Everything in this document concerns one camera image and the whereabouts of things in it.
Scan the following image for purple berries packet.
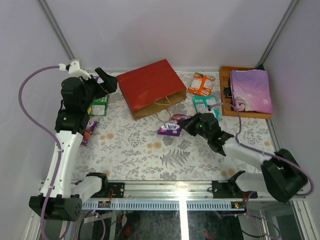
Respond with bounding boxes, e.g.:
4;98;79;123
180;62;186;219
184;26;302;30
157;114;191;137
81;120;99;146

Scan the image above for orange wooden tray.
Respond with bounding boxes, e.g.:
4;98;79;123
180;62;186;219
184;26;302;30
219;65;273;120

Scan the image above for red brown paper bag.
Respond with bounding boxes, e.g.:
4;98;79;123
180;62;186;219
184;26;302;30
117;59;187;121

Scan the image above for purple snack packet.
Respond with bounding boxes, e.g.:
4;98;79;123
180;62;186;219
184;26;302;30
94;76;103;84

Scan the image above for teal snack packet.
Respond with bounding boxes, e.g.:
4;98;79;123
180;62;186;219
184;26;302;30
192;95;222;121

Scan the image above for red green snack packet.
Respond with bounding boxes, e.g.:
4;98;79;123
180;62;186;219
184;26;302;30
88;94;109;116

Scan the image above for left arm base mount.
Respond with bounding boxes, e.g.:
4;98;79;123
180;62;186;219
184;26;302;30
85;172;125;199

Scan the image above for floral table mat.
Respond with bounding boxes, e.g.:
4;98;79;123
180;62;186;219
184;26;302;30
71;71;278;181

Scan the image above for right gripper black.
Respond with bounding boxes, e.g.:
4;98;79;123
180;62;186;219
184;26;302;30
178;112;211;141

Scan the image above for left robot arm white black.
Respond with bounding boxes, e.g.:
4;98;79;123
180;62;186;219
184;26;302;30
29;65;118;222

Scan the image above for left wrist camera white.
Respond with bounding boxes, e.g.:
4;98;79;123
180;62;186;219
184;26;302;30
58;59;91;80

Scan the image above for black object in tray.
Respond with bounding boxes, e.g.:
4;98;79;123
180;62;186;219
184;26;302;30
223;86;233;99

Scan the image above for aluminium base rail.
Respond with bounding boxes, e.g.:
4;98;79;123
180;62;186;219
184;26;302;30
37;180;306;211

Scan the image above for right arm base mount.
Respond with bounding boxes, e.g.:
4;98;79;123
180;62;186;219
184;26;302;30
207;170;262;199

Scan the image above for purple princess cloth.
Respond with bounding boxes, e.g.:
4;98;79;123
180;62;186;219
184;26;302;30
230;69;273;114

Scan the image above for orange snack packet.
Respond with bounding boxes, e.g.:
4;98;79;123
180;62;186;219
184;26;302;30
187;72;216;97

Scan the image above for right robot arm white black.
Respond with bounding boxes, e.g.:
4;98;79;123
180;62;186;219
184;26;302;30
178;113;308;203

